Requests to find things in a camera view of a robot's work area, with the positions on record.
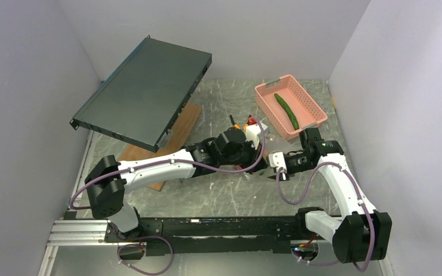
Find green fake cucumber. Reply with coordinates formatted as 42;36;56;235
274;93;299;130

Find clear zip top bag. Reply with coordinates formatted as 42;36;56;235
239;131;277;178

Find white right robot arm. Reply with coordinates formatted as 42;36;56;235
268;128;392;271

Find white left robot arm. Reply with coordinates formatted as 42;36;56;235
85;124;265;242

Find orange black pliers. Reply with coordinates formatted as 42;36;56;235
228;114;254;131

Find pink plastic basket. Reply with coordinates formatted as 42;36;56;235
255;75;327;140

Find wooden base board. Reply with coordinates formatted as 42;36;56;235
118;102;203;193

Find dark rack server chassis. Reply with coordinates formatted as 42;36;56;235
70;36;212;152

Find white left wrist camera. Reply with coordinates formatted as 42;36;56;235
243;117;269;148

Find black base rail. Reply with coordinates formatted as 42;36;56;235
104;215;314;256

